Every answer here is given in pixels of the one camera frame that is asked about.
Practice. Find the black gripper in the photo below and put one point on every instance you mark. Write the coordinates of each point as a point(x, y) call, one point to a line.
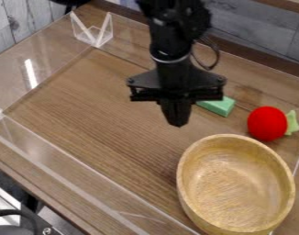
point(177, 81)

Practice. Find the red plush fruit green leaf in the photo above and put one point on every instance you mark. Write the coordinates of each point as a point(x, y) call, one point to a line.
point(269, 123)

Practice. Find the wooden bowl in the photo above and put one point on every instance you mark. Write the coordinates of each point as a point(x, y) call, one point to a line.
point(236, 186)

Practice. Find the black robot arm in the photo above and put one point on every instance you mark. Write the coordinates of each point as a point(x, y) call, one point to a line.
point(178, 23)

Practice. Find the green foam block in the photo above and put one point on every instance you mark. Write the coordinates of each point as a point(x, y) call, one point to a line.
point(220, 107)

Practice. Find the black metal stand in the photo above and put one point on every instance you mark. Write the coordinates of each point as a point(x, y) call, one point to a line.
point(35, 223)

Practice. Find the clear acrylic corner bracket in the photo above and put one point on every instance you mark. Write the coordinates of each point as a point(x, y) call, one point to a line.
point(94, 36)

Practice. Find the clear acrylic tray wall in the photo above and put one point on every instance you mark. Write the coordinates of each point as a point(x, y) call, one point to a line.
point(93, 201)

